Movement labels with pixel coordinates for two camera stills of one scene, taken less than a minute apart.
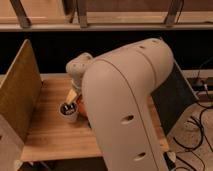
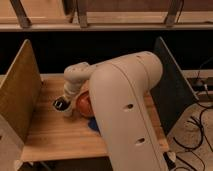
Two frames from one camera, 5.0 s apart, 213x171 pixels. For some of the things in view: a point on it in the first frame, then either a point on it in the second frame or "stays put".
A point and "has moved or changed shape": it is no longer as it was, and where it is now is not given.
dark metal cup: (68, 112) has moved or changed shape
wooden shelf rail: (100, 15) stays put
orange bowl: (82, 105) stays put
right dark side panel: (174, 98) stays put
